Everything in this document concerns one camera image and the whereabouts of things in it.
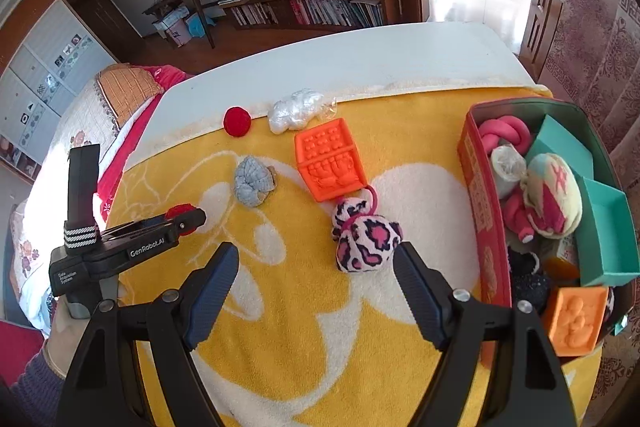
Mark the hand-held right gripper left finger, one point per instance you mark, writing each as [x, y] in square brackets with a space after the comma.
[212, 297]

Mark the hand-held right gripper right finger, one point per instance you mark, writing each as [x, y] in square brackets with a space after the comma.
[420, 297]

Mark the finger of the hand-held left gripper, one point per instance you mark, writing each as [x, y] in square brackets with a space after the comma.
[192, 219]

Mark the red pompom ball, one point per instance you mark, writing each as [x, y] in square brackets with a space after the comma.
[180, 208]
[237, 121]

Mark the red metal tin container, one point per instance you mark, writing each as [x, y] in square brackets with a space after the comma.
[480, 207]

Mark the white roll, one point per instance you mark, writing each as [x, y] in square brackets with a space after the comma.
[507, 167]

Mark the orange block with figure relief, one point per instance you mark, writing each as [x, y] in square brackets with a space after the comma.
[575, 322]

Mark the cream and pink round pouch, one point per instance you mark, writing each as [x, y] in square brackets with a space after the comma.
[552, 197]

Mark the teal cardboard box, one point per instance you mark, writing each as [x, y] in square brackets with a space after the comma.
[607, 237]
[565, 144]

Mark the person's left forearm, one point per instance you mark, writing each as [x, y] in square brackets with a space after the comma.
[25, 387]

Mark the person's left hand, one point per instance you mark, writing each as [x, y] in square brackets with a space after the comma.
[57, 337]

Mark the grey knitted scrunchie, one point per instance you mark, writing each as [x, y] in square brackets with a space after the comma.
[255, 182]

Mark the yellow and white towel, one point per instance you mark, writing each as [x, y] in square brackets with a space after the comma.
[280, 357]

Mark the floral bed quilt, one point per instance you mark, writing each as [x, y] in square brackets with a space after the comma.
[50, 157]

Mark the pink foam hair curler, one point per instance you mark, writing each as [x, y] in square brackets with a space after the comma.
[517, 217]
[505, 134]

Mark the orange checked pillow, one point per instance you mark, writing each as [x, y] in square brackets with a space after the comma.
[125, 92]

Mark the orange block with dots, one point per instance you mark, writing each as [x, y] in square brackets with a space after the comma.
[330, 167]

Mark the clear plastic bag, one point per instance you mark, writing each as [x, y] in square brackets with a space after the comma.
[295, 109]

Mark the pink storage bin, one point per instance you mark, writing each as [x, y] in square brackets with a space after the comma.
[177, 27]

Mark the white panelled wardrobe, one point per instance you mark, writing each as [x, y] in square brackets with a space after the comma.
[40, 72]

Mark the white table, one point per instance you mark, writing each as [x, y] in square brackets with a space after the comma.
[350, 57]

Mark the pink patterned curtain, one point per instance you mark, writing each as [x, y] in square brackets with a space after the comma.
[600, 32]

